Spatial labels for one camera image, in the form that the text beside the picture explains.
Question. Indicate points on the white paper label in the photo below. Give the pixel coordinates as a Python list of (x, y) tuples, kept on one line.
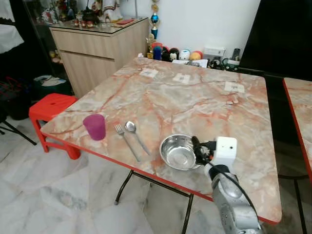
[(234, 87), (182, 78), (149, 73)]

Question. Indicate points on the white round plush toy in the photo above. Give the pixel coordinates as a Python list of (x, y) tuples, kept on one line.
[(185, 54)]

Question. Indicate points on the light wooden cabinet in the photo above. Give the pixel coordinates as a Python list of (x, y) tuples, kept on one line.
[(97, 56)]

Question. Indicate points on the red plastic stool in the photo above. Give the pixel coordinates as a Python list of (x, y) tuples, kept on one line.
[(48, 107)]

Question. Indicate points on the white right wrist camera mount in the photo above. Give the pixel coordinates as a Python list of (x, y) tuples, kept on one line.
[(226, 148)]

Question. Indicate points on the dark green bag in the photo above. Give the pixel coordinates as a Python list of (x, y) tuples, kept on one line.
[(51, 87)]

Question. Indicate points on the marble table with red edge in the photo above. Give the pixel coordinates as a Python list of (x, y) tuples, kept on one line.
[(298, 112)]

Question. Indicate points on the black remote control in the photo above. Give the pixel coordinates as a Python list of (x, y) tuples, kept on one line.
[(236, 53)]

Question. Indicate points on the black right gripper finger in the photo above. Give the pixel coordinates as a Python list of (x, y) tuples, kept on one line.
[(200, 159), (196, 143)]

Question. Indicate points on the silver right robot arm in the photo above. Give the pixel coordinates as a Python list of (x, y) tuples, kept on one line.
[(234, 200)]

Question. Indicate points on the black round plush toy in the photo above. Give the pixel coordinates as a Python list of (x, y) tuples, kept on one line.
[(170, 54)]

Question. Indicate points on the black teapot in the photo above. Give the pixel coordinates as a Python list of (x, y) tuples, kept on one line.
[(90, 16)]

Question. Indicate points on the silver metal fork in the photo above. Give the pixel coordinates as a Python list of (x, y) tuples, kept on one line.
[(126, 141)]

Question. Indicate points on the silver metal spoon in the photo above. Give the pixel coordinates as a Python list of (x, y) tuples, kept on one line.
[(130, 127)]

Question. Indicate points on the flat red book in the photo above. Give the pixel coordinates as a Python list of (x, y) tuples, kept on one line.
[(125, 21)]

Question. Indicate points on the tall blue gold trophy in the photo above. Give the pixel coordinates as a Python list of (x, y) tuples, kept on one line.
[(154, 19)]

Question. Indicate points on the stainless steel bowl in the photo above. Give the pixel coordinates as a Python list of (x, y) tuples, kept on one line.
[(176, 152)]

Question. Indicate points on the orange round plush toy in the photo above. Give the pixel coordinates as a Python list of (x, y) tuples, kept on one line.
[(196, 55)]

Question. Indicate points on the purple plastic cup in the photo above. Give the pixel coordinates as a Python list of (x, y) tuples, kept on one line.
[(95, 127)]

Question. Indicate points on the large black panel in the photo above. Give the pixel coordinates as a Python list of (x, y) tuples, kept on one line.
[(282, 34)]

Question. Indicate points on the black metal table leg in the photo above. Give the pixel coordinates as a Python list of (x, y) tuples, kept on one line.
[(123, 187), (187, 214)]

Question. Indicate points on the small gold trophy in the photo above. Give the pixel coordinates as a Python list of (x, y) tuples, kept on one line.
[(150, 46)]

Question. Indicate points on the white hanging cloth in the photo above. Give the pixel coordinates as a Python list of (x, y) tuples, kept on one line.
[(9, 38)]

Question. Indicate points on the white rectangular box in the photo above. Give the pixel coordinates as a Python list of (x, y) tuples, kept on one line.
[(214, 51)]

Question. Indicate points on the blue container with red lid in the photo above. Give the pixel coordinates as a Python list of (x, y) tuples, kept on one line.
[(157, 51)]

